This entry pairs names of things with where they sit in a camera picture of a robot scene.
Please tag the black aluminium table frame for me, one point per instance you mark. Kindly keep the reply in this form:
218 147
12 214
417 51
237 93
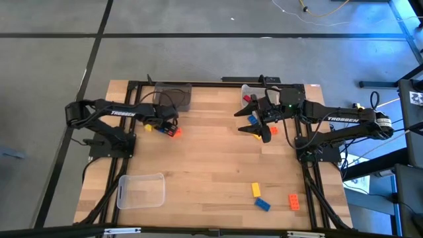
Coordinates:
211 84

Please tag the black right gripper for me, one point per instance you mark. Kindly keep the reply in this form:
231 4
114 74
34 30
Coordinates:
277 114

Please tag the white plastic bin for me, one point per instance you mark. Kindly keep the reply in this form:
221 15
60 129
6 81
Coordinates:
246 90

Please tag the long yellow building block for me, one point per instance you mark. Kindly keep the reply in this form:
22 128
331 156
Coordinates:
257 136

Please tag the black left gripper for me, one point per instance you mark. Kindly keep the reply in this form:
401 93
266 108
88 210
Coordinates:
165 115

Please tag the silver bracket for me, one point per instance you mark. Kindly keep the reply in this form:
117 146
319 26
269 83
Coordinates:
122 230
305 234

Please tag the black-white fiducial marker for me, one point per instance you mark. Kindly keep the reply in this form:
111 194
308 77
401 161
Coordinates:
417 98

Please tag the black metal beam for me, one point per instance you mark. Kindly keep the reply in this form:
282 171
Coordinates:
373 165

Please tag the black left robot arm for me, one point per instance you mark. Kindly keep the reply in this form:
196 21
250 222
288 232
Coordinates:
123 113

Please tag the black metal floor bar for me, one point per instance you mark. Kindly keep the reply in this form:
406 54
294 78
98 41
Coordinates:
376 84

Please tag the dark grey translucent bin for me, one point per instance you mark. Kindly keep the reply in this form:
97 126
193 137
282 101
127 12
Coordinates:
183 99

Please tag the black crossbar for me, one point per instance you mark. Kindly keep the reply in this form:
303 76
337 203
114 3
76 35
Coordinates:
198 232

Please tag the short yellow building block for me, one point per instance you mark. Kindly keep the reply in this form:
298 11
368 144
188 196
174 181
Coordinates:
255 190

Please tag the red building block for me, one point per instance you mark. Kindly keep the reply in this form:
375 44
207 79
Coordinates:
247 98
170 131

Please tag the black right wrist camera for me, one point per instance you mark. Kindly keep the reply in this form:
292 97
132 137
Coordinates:
291 96

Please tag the yellow arch block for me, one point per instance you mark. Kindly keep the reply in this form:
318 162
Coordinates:
148 127

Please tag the clear plastic bin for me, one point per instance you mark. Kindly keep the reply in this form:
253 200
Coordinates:
142 191

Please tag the yellow power plug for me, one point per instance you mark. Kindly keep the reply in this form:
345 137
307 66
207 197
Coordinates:
357 106

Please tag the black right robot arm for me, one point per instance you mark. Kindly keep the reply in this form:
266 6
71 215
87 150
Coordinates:
343 119

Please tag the orange building block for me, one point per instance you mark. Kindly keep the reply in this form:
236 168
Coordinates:
293 202
274 131
179 133

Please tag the white paper sheet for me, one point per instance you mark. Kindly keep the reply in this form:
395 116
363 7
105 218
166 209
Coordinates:
358 182

